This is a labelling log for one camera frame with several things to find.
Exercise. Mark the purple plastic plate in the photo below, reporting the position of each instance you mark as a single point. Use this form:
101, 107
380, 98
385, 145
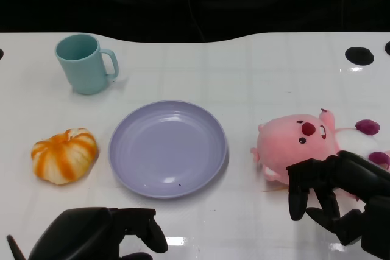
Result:
164, 150

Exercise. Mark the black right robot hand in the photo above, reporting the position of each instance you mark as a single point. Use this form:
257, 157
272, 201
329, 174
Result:
359, 174

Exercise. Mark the teal plastic mug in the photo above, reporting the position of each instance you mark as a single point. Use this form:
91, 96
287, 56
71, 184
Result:
85, 71

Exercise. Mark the pink plush beaver doll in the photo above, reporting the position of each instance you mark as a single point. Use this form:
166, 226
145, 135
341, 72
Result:
283, 141

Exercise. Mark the thin black rod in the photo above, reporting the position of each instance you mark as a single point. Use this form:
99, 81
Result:
13, 248

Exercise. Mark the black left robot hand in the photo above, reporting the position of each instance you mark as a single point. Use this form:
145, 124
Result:
82, 229

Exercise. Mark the orange white striped pumpkin toy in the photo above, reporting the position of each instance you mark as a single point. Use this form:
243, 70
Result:
61, 156

